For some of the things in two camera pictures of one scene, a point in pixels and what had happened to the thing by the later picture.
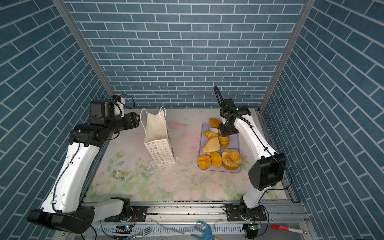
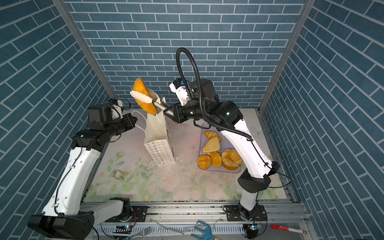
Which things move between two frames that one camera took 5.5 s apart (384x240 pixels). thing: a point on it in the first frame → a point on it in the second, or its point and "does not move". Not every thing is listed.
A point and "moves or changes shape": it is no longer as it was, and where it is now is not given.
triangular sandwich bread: [212, 145] does not move
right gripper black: [223, 132] → [178, 110]
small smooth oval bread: [216, 160] does not move
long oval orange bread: [214, 123] moves or changes shape
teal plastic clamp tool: [207, 233] does not move
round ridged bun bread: [204, 161] does not move
